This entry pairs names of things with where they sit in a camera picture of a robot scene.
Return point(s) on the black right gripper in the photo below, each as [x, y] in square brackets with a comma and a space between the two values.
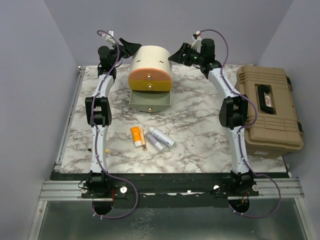
[185, 50]

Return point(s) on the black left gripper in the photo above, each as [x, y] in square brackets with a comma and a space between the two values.
[129, 49]

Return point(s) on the cream round drawer organizer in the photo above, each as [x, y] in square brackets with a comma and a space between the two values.
[151, 57]

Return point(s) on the yellow drawer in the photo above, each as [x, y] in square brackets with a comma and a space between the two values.
[150, 85]

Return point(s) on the grey bottom drawer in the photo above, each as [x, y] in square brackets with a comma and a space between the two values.
[150, 101]

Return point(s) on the orange sunscreen tube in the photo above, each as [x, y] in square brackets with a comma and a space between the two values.
[136, 136]

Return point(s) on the white blue tube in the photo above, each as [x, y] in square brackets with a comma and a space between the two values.
[162, 137]

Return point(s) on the lavender white bottle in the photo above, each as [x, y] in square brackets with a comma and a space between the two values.
[154, 142]

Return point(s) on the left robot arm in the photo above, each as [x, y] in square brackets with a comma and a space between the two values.
[97, 106]

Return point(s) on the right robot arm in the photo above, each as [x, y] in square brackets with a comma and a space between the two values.
[234, 108]

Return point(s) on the gold cream tube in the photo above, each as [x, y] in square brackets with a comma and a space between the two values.
[142, 137]

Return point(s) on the tan plastic tool case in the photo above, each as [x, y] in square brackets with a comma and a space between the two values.
[276, 130]

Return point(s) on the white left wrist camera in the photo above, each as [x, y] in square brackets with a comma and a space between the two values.
[109, 37]

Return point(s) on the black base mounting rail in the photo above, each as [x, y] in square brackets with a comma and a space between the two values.
[159, 190]

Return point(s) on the aluminium frame rail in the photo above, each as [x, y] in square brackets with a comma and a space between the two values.
[290, 188]

